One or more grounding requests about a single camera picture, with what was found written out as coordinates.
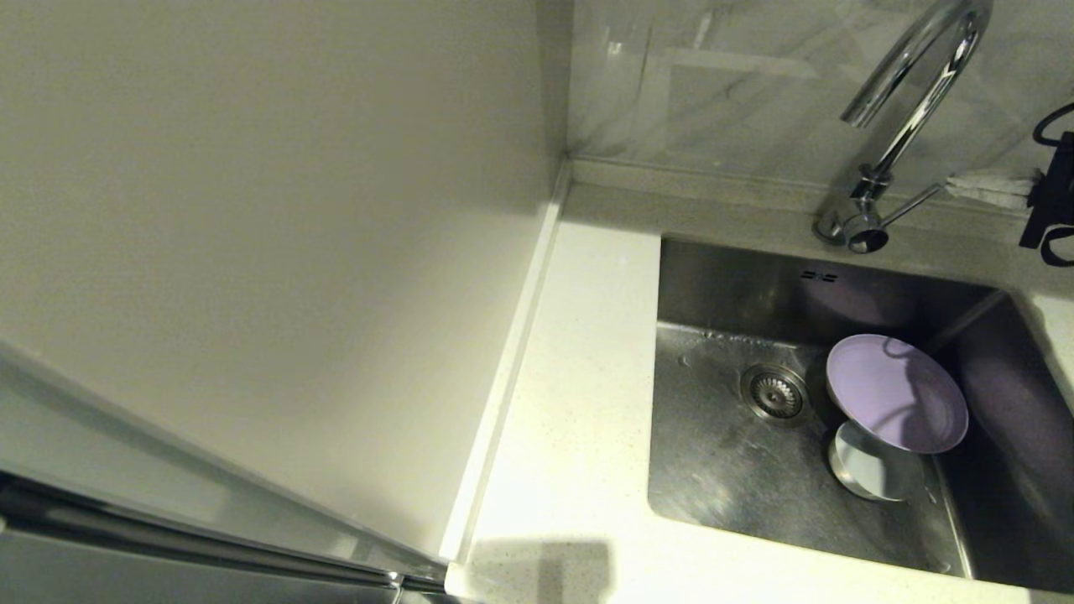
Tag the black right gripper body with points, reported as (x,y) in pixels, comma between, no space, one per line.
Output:
(1053,189)

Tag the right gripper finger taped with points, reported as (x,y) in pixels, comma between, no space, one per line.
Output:
(1003,200)
(998,180)

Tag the chrome gooseneck faucet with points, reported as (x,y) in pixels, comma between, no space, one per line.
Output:
(906,130)

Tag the purple plate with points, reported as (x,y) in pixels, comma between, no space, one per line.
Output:
(889,386)

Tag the pale blue round bowl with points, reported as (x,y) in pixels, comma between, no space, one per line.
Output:
(873,474)

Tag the stainless steel sink basin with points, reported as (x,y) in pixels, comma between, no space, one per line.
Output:
(730,478)

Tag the round metal drain strainer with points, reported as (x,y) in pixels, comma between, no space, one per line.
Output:
(775,395)

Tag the tall silver door refrigerator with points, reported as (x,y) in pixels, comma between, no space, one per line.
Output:
(252,210)

